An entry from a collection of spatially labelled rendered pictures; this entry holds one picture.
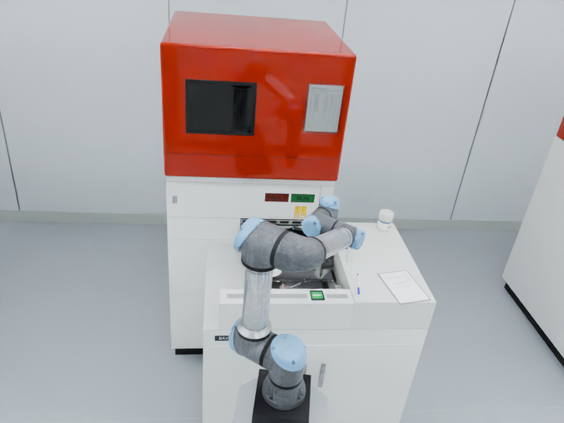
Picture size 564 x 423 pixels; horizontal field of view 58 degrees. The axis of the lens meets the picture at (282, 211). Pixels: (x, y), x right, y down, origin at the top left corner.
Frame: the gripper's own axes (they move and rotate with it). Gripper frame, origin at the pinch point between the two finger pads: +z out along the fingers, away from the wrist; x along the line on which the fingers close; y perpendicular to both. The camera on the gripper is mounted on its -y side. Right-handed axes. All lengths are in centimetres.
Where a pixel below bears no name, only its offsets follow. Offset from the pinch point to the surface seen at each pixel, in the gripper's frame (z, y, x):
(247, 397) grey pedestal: 24, -38, 31
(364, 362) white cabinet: 43, -6, -25
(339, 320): 18.8, -5.0, -9.7
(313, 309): 12.7, -4.7, 2.0
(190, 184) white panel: -10, 59, 53
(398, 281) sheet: 9.1, 7.9, -37.5
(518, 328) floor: 107, 76, -166
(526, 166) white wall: 43, 201, -222
